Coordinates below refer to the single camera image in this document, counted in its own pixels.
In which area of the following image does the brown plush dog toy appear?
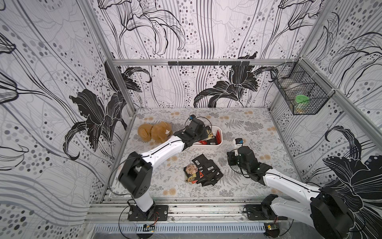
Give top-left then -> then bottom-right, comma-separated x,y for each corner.
137,121 -> 173,144

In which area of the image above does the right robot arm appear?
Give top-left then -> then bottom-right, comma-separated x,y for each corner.
227,146 -> 355,239

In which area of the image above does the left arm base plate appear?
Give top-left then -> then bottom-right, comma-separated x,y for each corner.
128,204 -> 169,222

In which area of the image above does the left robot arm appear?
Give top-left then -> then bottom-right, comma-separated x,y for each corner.
117,118 -> 212,213

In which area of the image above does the white perforated cable duct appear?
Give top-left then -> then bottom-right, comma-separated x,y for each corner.
94,223 -> 266,234

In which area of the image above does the red foil tea bag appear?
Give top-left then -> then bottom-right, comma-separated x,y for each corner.
198,140 -> 208,145

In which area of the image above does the colourful picture tea bag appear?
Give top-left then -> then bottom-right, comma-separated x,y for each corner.
184,163 -> 199,183

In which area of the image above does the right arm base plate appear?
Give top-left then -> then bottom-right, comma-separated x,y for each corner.
243,204 -> 288,222

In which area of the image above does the black tea bag pile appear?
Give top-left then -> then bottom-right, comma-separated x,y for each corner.
192,154 -> 224,187

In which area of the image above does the black bar on rail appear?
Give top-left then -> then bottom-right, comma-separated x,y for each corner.
168,61 -> 250,66

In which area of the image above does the aluminium corner frame post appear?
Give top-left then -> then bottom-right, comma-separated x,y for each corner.
79,1 -> 136,117

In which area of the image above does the green lid in basket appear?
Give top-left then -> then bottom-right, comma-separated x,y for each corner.
294,95 -> 310,105

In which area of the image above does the white plastic storage box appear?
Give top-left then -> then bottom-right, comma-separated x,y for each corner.
191,125 -> 223,150

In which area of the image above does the black wire basket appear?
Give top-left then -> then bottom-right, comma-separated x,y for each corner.
271,62 -> 335,115

